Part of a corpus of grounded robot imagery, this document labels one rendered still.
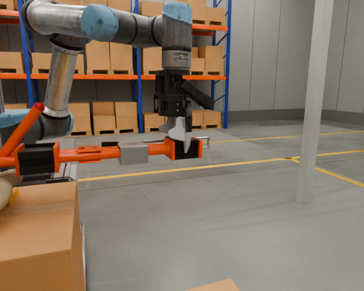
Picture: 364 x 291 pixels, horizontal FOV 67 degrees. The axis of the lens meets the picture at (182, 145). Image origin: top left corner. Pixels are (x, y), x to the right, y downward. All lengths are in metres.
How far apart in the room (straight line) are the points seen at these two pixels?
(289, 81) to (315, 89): 8.58
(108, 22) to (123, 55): 7.23
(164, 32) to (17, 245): 0.55
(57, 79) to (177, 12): 0.60
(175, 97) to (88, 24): 0.25
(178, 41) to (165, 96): 0.13
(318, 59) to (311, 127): 0.70
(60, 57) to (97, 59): 6.72
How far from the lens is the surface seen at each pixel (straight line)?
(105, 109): 8.32
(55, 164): 0.68
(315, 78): 3.29
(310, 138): 3.33
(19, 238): 0.64
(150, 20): 0.76
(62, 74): 1.14
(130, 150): 0.69
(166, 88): 0.71
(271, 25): 11.43
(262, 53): 11.09
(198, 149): 0.73
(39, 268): 0.59
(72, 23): 0.79
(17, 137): 0.70
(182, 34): 0.71
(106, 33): 0.68
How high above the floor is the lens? 1.37
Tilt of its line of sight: 13 degrees down
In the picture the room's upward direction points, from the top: straight up
